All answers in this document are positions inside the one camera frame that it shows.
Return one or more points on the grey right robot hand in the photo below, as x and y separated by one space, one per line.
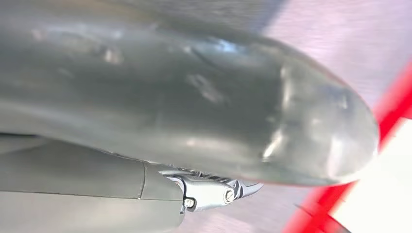
180 106

